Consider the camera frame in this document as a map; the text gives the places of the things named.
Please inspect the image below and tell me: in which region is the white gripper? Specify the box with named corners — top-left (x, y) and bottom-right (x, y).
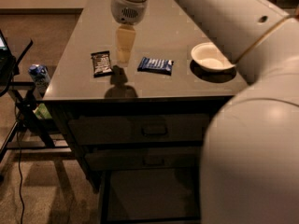
top-left (110, 0), bottom-right (148, 63)

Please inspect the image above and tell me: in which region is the black rxbar chocolate bar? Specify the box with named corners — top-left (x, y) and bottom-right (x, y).
top-left (91, 50), bottom-right (113, 77)

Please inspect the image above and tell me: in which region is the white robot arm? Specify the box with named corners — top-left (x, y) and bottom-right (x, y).
top-left (175, 0), bottom-right (299, 224)

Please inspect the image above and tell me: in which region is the top left drawer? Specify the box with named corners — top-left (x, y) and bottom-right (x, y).
top-left (68, 114), bottom-right (209, 146)

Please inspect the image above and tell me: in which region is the middle left drawer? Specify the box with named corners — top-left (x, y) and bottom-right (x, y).
top-left (85, 147), bottom-right (200, 171)

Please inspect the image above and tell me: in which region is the open bottom drawer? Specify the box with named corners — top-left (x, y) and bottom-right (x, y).
top-left (98, 168), bottom-right (201, 224)

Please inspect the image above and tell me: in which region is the blue snack bar wrapper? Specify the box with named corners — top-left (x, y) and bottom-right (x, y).
top-left (137, 57), bottom-right (174, 75)

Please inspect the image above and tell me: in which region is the white paper bowl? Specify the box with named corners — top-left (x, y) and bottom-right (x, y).
top-left (191, 42), bottom-right (235, 73)

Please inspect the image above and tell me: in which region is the green packet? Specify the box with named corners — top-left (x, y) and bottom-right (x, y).
top-left (34, 104), bottom-right (51, 119)

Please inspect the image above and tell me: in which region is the laptop computer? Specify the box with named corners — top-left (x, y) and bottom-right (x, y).
top-left (0, 30), bottom-right (16, 75)

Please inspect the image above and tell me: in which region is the black metal stand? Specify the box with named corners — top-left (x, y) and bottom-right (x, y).
top-left (0, 37), bottom-right (67, 161)

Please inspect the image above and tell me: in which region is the black cable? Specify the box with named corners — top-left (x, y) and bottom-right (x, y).
top-left (13, 96), bottom-right (26, 224)

